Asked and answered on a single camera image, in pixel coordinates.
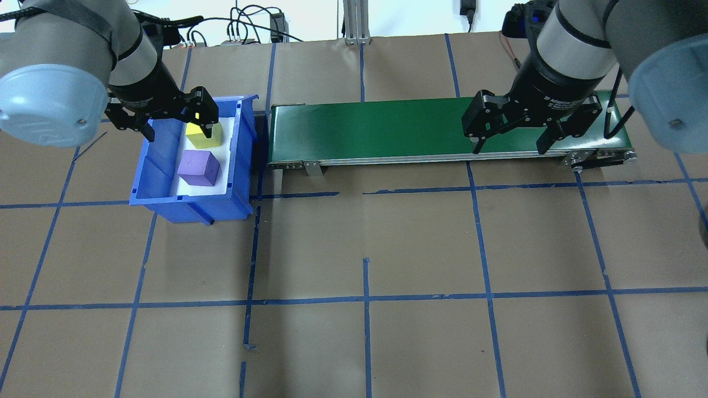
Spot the yellow foam cube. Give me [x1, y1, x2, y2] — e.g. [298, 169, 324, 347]
[185, 121, 223, 149]

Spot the purple foam cube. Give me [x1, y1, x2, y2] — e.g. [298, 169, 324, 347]
[177, 150, 221, 187]

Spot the white bin liner sheet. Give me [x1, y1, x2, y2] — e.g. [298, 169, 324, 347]
[168, 113, 240, 197]

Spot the blue plastic storage bin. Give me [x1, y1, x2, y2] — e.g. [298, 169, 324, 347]
[128, 94, 261, 226]

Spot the green conveyor belt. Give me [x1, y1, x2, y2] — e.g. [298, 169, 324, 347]
[267, 91, 638, 179]

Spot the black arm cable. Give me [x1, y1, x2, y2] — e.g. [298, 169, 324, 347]
[0, 0, 70, 25]
[602, 65, 637, 140]

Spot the thin red black wire pair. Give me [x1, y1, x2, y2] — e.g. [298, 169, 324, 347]
[499, 32, 522, 71]

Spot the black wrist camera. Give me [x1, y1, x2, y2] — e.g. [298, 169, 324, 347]
[501, 2, 555, 40]
[134, 10, 184, 49]

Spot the aluminium rig post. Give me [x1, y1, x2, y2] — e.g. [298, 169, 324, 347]
[343, 0, 372, 46]

